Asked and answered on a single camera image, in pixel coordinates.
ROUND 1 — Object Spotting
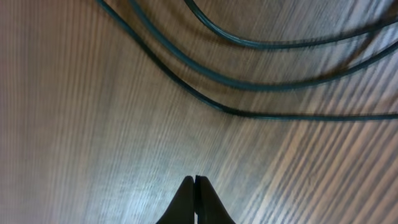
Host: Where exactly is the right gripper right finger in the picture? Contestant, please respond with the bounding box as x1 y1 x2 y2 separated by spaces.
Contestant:
195 175 235 224

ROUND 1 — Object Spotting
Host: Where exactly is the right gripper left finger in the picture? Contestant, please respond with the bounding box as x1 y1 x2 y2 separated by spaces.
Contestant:
156 176 195 224

